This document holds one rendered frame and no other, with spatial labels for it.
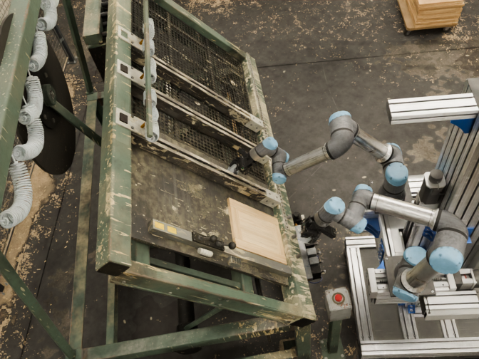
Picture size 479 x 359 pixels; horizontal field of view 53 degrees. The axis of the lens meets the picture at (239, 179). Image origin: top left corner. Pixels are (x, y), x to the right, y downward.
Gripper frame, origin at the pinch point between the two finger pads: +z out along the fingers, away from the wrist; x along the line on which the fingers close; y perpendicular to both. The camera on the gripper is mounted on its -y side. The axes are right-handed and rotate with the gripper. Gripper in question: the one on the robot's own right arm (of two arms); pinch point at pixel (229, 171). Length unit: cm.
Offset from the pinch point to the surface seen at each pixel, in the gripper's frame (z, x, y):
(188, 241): -1, -36, 58
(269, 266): -2, 18, 58
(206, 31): 0, -3, -129
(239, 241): 0.0, 0.6, 46.7
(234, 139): -4.2, 4.7, -23.7
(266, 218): 0.2, 27.6, 23.1
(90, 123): 107, -33, -100
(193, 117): -3.9, -28.1, -23.6
